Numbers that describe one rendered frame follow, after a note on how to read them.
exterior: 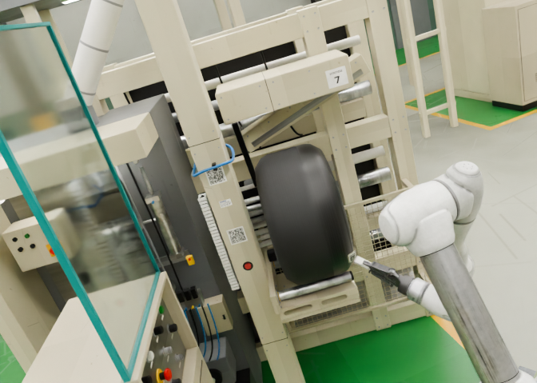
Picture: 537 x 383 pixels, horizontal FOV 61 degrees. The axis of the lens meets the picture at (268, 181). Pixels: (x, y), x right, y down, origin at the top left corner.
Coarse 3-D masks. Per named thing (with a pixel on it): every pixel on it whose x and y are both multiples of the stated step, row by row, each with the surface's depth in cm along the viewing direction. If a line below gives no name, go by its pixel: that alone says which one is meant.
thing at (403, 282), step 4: (388, 276) 176; (392, 276) 174; (400, 276) 173; (404, 276) 173; (408, 276) 173; (396, 280) 174; (400, 280) 172; (404, 280) 172; (408, 280) 172; (396, 284) 177; (400, 284) 172; (404, 284) 171; (408, 284) 171; (400, 288) 172; (404, 288) 171; (400, 292) 173; (404, 292) 172
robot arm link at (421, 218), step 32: (416, 192) 124; (448, 192) 124; (384, 224) 125; (416, 224) 120; (448, 224) 122; (416, 256) 126; (448, 256) 121; (448, 288) 121; (480, 320) 118; (480, 352) 118
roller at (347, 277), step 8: (344, 272) 201; (320, 280) 200; (328, 280) 199; (336, 280) 199; (344, 280) 199; (352, 280) 200; (288, 288) 202; (296, 288) 200; (304, 288) 200; (312, 288) 199; (320, 288) 199; (280, 296) 200; (288, 296) 200; (296, 296) 200
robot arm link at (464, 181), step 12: (456, 168) 126; (468, 168) 125; (432, 180) 130; (444, 180) 127; (456, 180) 125; (468, 180) 124; (480, 180) 125; (456, 192) 124; (468, 192) 125; (480, 192) 126; (456, 204) 124; (468, 204) 126; (480, 204) 130; (468, 216) 131
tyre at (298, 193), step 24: (264, 168) 187; (288, 168) 182; (312, 168) 180; (264, 192) 181; (288, 192) 176; (312, 192) 175; (336, 192) 178; (288, 216) 174; (312, 216) 174; (336, 216) 174; (288, 240) 175; (312, 240) 175; (336, 240) 176; (288, 264) 180; (312, 264) 180; (336, 264) 183
